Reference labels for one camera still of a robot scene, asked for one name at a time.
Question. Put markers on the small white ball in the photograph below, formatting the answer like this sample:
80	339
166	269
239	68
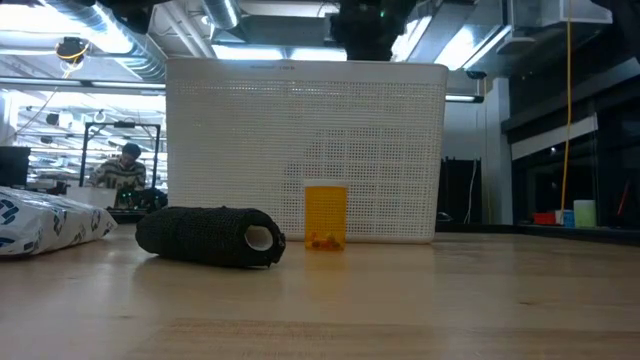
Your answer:
325	215

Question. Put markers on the black bandage roll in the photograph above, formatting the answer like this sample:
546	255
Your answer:
200	235

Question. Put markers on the white patterned cloth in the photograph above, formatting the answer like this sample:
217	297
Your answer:
40	220

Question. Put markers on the white perforated plastic basket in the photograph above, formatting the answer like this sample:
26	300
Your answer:
300	150

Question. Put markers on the black shelf unit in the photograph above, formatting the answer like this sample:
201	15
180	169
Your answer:
455	190

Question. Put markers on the blue and white cup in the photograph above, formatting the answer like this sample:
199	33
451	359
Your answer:
565	218

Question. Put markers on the black side table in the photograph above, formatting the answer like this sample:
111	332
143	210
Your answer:
550	234

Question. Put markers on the pale green cup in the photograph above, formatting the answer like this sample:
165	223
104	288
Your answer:
585	213

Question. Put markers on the black device green lights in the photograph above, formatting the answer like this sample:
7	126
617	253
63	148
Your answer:
140	200

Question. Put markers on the person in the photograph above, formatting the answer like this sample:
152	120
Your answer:
117	175

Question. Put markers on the white box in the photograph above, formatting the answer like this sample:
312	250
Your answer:
92	196

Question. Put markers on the black monitor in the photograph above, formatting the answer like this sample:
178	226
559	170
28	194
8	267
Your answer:
14	165

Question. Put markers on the black metal stand frame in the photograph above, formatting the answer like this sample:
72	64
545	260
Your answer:
82	150

